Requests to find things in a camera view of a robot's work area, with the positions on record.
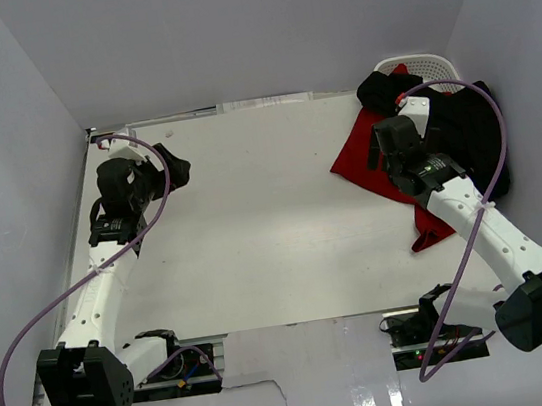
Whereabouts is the black t shirt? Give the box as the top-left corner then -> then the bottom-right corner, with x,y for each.
356,71 -> 501,192

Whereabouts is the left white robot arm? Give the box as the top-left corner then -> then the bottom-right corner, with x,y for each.
36,143 -> 190,406

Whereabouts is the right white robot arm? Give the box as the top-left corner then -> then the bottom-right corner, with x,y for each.
367,116 -> 542,352

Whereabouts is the white plastic basket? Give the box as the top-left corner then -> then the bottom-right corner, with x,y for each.
373,53 -> 460,82

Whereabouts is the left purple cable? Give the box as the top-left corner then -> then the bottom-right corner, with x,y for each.
0,124 -> 228,406

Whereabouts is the purple cable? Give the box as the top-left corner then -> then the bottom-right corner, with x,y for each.
378,71 -> 540,384
0,124 -> 228,406

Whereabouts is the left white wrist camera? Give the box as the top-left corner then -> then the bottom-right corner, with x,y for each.
96,135 -> 146,163

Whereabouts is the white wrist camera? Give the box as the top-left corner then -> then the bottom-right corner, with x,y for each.
96,135 -> 146,163
398,95 -> 431,138

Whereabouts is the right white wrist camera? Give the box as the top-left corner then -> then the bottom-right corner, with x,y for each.
398,95 -> 431,138

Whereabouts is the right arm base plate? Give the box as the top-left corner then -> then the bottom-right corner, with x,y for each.
379,302 -> 491,372

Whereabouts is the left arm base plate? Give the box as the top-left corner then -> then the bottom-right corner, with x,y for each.
133,339 -> 225,404

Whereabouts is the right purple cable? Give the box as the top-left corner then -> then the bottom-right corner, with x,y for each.
378,71 -> 540,384

